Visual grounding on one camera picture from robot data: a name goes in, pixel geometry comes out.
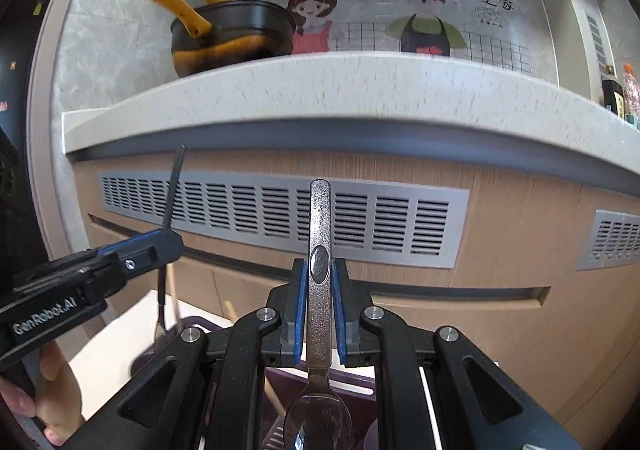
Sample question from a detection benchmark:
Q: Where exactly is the black-handled metal fork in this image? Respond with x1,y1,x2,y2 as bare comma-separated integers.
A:
151,144,188,348

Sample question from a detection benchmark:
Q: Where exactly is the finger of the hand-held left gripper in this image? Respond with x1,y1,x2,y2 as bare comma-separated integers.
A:
81,229,185,304

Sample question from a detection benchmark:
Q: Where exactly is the silver metal spoon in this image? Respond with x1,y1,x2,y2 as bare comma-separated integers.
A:
282,179,353,450

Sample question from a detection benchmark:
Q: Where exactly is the dark soy sauce bottle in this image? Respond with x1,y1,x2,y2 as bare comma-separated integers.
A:
601,65,625,120

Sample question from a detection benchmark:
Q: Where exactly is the purple plastic utensil basket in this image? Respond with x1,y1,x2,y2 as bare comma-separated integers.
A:
130,314,377,450

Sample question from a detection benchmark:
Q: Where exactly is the black pot with yellow handle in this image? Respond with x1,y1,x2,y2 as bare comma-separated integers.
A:
139,0,297,79

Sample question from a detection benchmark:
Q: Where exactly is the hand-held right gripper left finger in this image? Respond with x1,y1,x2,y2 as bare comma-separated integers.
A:
82,257,308,450

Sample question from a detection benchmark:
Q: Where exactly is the long silver vent grille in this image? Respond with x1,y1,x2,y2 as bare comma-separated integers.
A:
97,170,471,269

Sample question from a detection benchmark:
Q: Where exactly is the wooden utensil handle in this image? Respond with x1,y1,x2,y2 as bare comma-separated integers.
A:
166,263,182,327
264,376,287,418

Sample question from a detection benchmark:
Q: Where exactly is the white louvred wall vent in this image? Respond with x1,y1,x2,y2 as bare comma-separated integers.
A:
585,13,609,72

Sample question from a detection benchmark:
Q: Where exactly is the short silver vent grille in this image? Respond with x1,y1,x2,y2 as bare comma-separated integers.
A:
576,209,640,272

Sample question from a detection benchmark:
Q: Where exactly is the cartoon wall sticker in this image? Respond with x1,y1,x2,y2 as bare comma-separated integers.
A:
287,0,532,72

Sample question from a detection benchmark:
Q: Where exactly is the wooden kitchen cabinet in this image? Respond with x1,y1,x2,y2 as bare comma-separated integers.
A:
70,149,640,450

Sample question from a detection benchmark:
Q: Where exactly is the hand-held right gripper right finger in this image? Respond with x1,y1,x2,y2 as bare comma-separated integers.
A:
332,257,583,450

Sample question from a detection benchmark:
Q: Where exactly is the person's left hand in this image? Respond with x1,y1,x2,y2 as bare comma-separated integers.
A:
0,342,84,447

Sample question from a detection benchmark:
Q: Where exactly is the black refrigerator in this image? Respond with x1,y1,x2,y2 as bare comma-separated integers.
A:
0,0,55,283

